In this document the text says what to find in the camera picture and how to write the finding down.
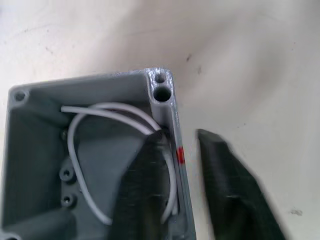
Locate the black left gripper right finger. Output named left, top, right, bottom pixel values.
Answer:
left=197, top=128, right=293, bottom=240

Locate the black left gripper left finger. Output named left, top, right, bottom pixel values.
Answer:
left=106, top=130, right=180, bottom=240

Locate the grey plastic junction box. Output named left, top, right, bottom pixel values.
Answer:
left=0, top=67, right=197, bottom=240

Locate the white wire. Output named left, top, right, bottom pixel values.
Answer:
left=61, top=106, right=166, bottom=135
left=67, top=105, right=179, bottom=225

